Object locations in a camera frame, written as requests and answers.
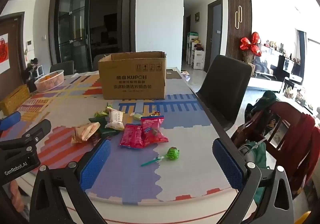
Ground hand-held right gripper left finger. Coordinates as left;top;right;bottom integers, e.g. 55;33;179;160
29;138;112;224

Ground beige snack packet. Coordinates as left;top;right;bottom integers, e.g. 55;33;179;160
71;121;101;146

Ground slatted wooden wall panel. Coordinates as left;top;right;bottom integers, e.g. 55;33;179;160
225;0;253;65

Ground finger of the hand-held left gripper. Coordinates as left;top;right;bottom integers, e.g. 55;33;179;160
0;112;22;131
0;119;52;151

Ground red wooden chair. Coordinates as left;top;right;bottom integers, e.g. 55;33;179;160
230;100;320;199

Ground dark hallway door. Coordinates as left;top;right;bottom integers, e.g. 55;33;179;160
204;0;223;73

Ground glass sliding door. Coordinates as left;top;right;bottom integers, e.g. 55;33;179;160
50;0;93;73

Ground magenta snack packet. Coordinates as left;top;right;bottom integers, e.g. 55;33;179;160
119;123;146;150

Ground white plastic basket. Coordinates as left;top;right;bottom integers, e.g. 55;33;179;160
34;70;65;93

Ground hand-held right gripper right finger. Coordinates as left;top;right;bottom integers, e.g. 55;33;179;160
212;138;295;224

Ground red snack packet blue label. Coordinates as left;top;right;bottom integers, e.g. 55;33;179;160
140;115;169;144

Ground pile of oranges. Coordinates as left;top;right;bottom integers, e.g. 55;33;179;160
39;74;61;83

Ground red foil balloons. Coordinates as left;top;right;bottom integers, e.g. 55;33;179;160
239;32;262;58

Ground black chair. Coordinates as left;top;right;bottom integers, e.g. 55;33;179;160
49;60;75;76
196;55;253;131

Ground red wall poster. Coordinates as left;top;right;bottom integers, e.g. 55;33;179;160
0;33;10;74

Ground piano stool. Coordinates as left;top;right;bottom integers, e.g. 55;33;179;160
282;77;303;93

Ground person's left hand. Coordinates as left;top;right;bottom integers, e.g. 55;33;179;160
9;180;26;212

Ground black piano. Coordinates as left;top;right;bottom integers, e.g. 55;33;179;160
271;55;296;82

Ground teal cloth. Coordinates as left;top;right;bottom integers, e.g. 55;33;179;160
237;139;271;206

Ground brown wooden door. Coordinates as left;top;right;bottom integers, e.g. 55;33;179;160
0;12;27;102

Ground white snack packet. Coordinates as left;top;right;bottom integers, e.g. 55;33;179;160
105;108;125;131

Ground green lollipop teal stick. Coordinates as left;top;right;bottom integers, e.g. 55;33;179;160
140;146;180;167

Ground dark green bag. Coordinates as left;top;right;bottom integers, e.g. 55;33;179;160
244;90;277;128

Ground white low cabinet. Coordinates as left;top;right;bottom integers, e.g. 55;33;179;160
247;76;284;94

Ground brown cardboard box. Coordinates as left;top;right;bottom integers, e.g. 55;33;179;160
97;51;167;100

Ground dark green snack packet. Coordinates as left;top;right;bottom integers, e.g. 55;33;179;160
89;116;121;137

